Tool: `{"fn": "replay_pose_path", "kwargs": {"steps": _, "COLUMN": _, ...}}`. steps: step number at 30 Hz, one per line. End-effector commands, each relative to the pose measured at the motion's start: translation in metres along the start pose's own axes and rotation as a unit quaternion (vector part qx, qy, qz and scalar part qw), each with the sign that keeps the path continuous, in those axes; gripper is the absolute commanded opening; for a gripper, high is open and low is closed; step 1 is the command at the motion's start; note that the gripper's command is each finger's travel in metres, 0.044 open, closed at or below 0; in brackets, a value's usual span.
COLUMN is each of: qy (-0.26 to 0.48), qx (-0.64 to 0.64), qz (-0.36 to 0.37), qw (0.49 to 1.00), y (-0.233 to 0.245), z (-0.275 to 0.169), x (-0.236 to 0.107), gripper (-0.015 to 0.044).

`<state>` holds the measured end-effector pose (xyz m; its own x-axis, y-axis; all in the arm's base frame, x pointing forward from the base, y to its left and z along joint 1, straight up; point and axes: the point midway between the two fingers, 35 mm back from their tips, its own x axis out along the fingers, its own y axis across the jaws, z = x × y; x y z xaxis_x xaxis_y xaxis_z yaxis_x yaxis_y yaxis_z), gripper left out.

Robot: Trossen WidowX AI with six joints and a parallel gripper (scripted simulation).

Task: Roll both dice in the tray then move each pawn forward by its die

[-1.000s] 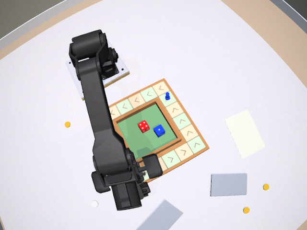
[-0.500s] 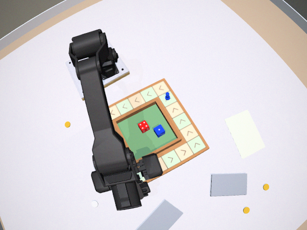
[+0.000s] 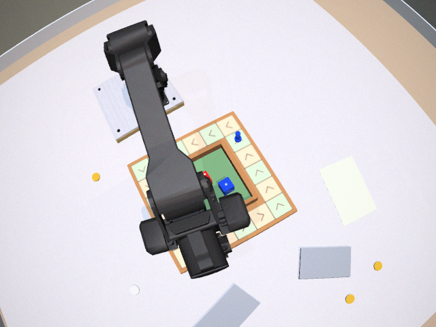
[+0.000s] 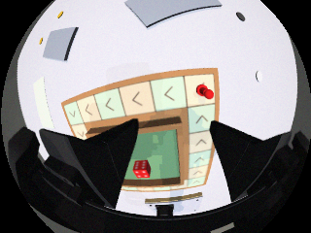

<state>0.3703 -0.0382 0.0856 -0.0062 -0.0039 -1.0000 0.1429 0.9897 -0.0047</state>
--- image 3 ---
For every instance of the blue pawn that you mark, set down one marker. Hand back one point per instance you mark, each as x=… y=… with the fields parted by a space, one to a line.
x=238 y=138

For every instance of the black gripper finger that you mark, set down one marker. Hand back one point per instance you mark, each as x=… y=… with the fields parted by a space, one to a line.
x=224 y=230
x=175 y=245

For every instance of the red die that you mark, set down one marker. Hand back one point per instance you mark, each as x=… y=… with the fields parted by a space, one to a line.
x=206 y=174

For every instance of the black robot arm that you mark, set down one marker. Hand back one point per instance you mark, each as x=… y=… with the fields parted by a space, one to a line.
x=176 y=190

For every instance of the blue die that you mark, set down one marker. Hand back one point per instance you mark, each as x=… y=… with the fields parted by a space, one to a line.
x=226 y=186

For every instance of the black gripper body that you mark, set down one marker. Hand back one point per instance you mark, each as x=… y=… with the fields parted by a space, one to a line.
x=233 y=213

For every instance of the yellow round disc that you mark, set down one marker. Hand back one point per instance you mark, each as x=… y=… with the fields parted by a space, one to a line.
x=377 y=266
x=95 y=177
x=349 y=299

